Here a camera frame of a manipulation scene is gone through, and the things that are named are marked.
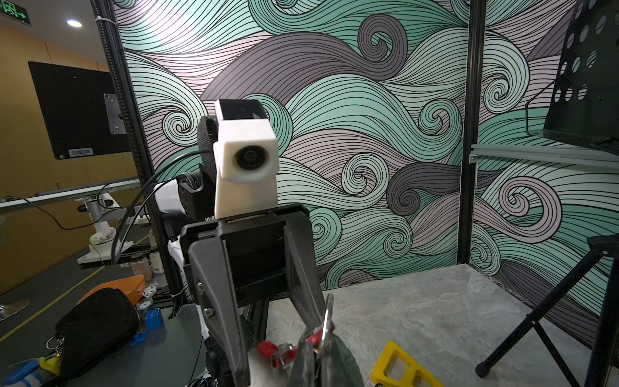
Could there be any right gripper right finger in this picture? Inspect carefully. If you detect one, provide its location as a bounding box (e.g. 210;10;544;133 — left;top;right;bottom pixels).
322;334;364;387

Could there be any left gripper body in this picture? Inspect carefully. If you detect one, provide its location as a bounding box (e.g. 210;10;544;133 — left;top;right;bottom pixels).
180;204;310;305

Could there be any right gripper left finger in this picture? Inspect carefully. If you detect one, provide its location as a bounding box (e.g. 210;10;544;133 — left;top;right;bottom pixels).
287;342;319;387

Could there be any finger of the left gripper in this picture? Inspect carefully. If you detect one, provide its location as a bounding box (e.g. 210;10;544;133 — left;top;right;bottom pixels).
284;223;326;328
188;239;251;386

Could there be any red white plush keychain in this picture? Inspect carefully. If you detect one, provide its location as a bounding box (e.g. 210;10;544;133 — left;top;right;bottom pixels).
248;331;331;386

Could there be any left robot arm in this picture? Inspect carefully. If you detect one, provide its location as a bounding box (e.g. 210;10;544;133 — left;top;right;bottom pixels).
150;99;325;386

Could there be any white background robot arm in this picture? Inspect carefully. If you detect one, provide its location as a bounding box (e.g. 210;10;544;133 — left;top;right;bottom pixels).
77;193;126;269

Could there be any black pouch bag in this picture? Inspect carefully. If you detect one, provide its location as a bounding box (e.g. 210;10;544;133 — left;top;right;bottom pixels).
53;288;139;382

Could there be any orange case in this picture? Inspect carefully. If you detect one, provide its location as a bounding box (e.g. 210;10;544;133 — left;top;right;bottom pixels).
77;274;146;306

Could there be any black perforated music stand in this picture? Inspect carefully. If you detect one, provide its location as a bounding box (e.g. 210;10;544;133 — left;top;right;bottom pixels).
469;1;618;386

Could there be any yellow plastic triangle frame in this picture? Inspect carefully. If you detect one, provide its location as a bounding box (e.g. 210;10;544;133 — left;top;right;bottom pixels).
370;341;443;387

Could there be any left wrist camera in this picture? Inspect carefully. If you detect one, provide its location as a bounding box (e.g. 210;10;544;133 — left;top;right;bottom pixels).
213;99;280;219

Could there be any black wall monitor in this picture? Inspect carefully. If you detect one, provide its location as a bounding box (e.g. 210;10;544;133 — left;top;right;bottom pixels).
28;61;131;160

